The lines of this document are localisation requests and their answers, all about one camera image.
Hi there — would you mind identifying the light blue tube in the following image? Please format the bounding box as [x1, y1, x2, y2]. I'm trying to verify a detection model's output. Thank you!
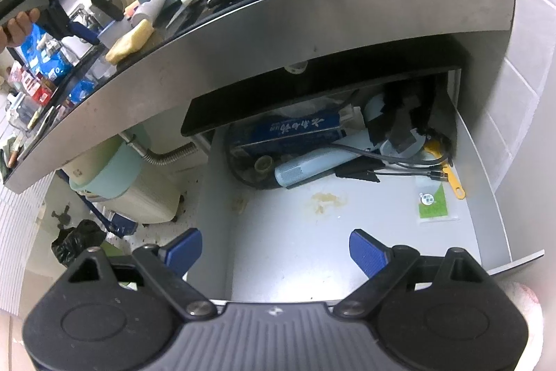
[274, 147, 360, 188]

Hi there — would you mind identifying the corrugated metal drain hose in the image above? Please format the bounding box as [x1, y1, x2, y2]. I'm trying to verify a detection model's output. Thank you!
[121, 131, 201, 167]

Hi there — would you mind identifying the black cable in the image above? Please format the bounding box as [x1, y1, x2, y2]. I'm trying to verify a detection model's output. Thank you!
[303, 127, 455, 183]

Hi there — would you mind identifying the black trash bag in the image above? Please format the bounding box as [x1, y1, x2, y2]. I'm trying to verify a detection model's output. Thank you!
[51, 219, 106, 267]

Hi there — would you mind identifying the yellow plastic tool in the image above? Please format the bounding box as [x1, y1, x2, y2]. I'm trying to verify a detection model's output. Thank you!
[424, 140, 466, 200]

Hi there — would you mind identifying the green white sachet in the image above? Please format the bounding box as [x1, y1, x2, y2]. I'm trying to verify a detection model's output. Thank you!
[417, 180, 449, 220]

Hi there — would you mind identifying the black drawer with handle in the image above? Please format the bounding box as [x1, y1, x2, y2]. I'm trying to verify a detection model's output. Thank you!
[182, 35, 544, 303]

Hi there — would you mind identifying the person's left hand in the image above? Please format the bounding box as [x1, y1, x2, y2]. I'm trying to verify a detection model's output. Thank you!
[0, 8, 41, 53]

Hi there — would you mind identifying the yellow sponge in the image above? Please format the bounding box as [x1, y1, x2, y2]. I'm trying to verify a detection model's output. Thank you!
[106, 19, 155, 65]

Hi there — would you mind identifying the teal plastic basin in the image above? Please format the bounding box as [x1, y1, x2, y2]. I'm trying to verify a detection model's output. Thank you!
[62, 135, 147, 200]

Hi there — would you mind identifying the dark blue toothpaste box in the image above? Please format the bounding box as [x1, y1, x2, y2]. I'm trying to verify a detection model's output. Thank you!
[230, 111, 344, 150]

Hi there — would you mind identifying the blue snack bag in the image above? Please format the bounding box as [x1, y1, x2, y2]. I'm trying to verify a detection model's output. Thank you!
[20, 24, 74, 86]

